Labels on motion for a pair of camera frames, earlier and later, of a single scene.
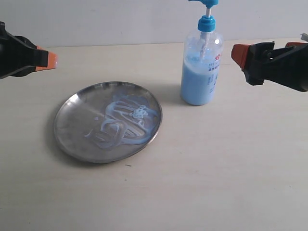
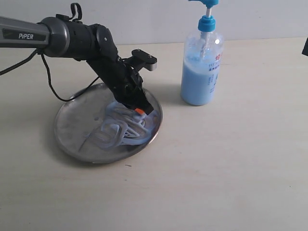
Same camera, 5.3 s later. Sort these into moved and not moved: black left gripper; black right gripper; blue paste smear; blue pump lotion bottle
Moved: black right gripper; black left gripper
Not moved: blue pump lotion bottle; blue paste smear
